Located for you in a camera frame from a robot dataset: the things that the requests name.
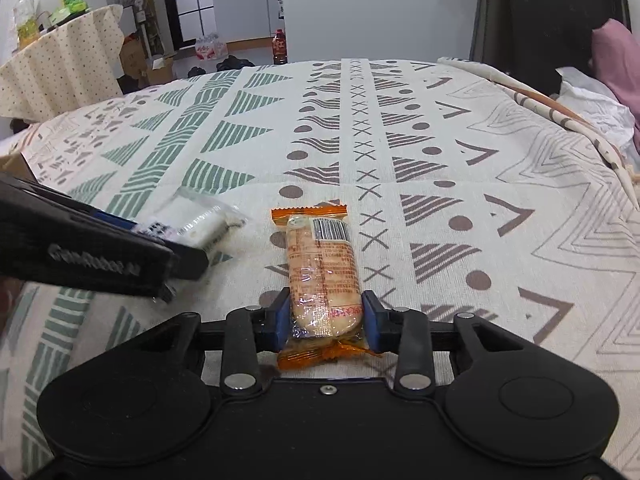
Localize orange-ended long bread packet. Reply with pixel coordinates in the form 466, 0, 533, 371
270, 202, 385, 372

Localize pink pillow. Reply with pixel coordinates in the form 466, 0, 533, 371
591, 18, 640, 122

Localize brown cardboard box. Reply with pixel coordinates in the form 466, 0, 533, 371
0, 152, 40, 182

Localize open background cardboard box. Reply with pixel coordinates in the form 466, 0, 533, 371
119, 34, 175, 87

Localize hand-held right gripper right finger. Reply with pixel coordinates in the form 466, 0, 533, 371
362, 290, 525, 395

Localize table with dotted tablecloth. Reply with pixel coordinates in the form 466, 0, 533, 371
0, 4, 124, 122

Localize pink pack of water bottles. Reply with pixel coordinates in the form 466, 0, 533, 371
194, 32, 229, 61

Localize black shoes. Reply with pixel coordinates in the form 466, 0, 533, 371
186, 56, 257, 79

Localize patterned printed blanket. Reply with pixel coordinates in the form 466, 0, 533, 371
0, 56, 640, 480

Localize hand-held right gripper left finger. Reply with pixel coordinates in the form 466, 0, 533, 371
150, 287, 292, 395

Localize green box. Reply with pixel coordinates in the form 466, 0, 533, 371
46, 7, 77, 27

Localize white clear-wrapped snack packet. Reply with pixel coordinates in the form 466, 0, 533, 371
134, 186, 249, 252

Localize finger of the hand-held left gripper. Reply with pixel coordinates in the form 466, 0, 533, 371
50, 191, 140, 234
169, 241, 210, 282

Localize dark headboard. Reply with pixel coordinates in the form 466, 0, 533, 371
471, 0, 632, 97

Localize clear bottle with yellow liquid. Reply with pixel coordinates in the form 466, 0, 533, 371
12, 0, 42, 50

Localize white crumpled cloth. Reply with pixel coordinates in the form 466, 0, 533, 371
556, 66, 637, 157

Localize dark red drink bottle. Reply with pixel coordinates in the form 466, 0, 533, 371
272, 28, 290, 65

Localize white cabinet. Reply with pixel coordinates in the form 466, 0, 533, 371
207, 0, 284, 45

